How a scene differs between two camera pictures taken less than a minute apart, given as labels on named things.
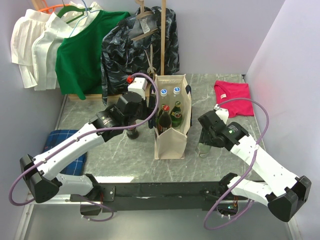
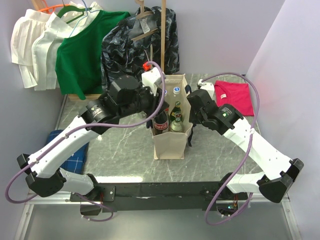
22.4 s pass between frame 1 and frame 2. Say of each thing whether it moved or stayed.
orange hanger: stayed
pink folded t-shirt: stayed
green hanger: stayed
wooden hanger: stayed
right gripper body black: moved
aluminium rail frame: stayed
